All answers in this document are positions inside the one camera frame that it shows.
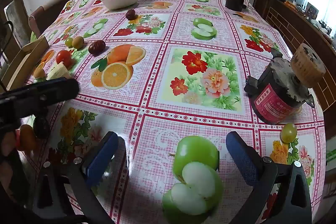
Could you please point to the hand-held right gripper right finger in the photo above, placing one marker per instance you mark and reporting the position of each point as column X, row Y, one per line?
column 242, row 158

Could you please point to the red black can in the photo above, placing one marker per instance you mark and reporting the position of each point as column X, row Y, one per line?
column 275, row 92

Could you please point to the cardboard box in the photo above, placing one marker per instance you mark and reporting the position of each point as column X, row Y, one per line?
column 26, row 56

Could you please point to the person's left hand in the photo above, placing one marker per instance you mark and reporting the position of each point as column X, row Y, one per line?
column 5, row 144

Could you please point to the dark red plum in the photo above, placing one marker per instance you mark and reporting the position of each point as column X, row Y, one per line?
column 41, row 127
column 96, row 47
column 130, row 14

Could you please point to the printed pink checked tablecloth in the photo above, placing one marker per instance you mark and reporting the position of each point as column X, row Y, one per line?
column 157, row 121

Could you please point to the small black device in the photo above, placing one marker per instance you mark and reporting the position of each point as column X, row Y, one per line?
column 234, row 1

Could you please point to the green grape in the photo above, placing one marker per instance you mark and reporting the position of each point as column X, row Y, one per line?
column 69, row 42
column 288, row 132

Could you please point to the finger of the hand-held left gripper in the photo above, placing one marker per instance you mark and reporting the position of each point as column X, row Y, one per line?
column 55, row 90

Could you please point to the orange mandarin with leaves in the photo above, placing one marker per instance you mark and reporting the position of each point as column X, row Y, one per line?
column 27, row 138

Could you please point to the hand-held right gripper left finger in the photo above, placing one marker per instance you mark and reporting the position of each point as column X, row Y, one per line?
column 102, row 157

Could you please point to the wooden sideboard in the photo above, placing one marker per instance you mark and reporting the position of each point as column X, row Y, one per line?
column 288, row 24

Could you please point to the wooden glass doors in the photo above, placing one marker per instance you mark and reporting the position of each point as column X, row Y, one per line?
column 15, row 16

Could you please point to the pale sugarcane piece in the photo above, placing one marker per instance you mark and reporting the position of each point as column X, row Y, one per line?
column 59, row 71

